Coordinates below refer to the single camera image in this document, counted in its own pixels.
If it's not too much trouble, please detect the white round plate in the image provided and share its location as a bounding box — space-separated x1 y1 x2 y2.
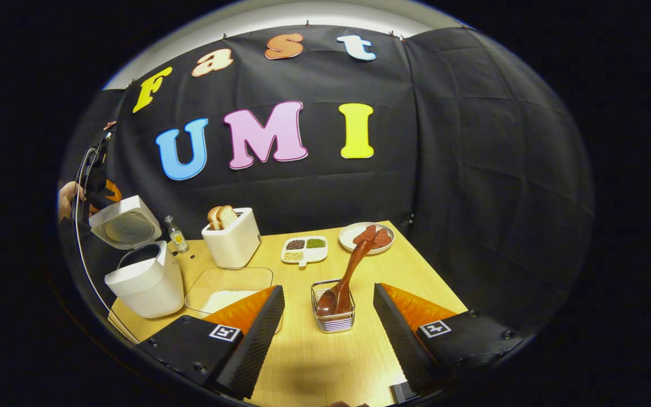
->
339 222 395 255

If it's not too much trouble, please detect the brown wooden spoon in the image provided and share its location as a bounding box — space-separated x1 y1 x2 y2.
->
315 239 377 317

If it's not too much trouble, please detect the white toaster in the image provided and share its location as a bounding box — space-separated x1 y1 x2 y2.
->
201 207 262 269

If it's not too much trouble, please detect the white rice cooker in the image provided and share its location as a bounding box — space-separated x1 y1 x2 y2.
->
89 195 185 319

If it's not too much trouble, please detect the white divided bean dish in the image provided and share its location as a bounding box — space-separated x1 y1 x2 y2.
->
281 235 328 267

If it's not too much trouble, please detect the thin grey cable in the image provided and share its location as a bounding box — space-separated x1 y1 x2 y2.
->
73 141 141 344

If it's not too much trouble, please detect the clear glass dish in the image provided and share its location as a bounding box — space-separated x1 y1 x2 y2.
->
184 267 283 334

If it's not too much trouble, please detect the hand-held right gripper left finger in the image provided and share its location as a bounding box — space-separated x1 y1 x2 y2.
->
136 284 285 400

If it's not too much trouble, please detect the small glass bottle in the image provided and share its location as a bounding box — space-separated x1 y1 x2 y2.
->
164 215 188 253

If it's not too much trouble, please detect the metal wire chopstick holder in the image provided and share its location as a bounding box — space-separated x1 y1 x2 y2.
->
310 279 356 334

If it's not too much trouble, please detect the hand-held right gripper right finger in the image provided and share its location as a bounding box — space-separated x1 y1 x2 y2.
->
373 283 530 399

